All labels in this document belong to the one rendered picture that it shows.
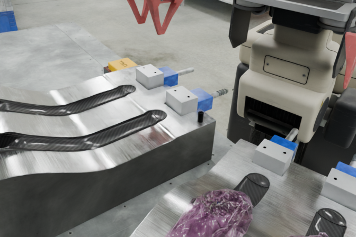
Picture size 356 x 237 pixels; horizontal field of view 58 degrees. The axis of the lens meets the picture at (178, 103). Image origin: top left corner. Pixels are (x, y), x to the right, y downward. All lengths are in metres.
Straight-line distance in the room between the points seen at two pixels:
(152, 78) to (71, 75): 0.33
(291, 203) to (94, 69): 0.64
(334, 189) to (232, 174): 0.14
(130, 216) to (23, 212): 0.15
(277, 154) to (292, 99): 0.37
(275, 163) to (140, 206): 0.22
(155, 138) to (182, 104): 0.08
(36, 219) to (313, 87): 0.70
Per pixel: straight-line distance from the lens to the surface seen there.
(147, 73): 0.64
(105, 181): 0.49
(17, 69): 0.99
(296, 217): 0.49
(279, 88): 0.89
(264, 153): 0.52
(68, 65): 0.97
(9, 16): 3.73
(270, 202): 0.49
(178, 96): 0.57
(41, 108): 0.61
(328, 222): 0.50
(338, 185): 0.51
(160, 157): 0.52
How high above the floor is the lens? 1.21
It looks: 32 degrees down
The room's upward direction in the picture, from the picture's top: 3 degrees clockwise
